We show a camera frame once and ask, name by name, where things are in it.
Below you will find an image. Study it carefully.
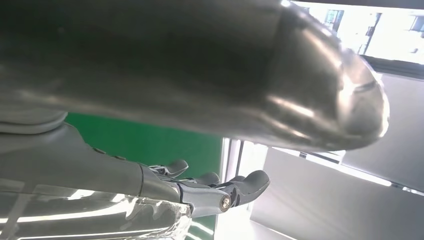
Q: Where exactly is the green conveyor belt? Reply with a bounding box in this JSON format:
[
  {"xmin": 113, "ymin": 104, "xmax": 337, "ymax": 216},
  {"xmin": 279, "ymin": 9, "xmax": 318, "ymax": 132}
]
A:
[{"xmin": 64, "ymin": 111, "xmax": 223, "ymax": 240}]

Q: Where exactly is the aluminium conveyor frame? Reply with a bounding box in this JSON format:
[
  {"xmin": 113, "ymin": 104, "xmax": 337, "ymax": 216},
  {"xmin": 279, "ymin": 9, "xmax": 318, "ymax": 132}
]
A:
[{"xmin": 213, "ymin": 137, "xmax": 247, "ymax": 240}]

